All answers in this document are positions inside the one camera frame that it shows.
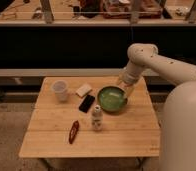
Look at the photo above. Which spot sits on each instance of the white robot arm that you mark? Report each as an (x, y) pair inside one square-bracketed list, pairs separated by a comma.
[(178, 128)]

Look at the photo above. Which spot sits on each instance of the green ceramic bowl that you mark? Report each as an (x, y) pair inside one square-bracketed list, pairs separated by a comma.
[(111, 99)]

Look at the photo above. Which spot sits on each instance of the red chili pepper toy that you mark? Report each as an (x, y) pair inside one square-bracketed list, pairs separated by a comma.
[(73, 132)]

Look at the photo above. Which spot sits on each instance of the wooden folding table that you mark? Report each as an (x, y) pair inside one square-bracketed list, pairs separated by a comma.
[(61, 130)]

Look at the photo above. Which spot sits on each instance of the small white bottle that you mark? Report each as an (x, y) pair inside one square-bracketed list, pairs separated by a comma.
[(96, 118)]

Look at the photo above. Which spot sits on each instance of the long wooden bench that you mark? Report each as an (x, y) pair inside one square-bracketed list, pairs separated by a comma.
[(34, 76)]

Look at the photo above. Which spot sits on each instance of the white sponge block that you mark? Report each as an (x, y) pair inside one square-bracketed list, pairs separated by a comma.
[(83, 90)]

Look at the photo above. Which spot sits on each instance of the translucent plastic cup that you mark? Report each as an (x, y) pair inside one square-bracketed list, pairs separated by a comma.
[(60, 89)]

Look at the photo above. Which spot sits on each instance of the black smartphone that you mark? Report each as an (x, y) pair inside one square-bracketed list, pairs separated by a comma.
[(86, 104)]

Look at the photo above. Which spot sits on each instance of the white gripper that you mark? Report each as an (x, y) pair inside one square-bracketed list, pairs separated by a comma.
[(127, 82)]

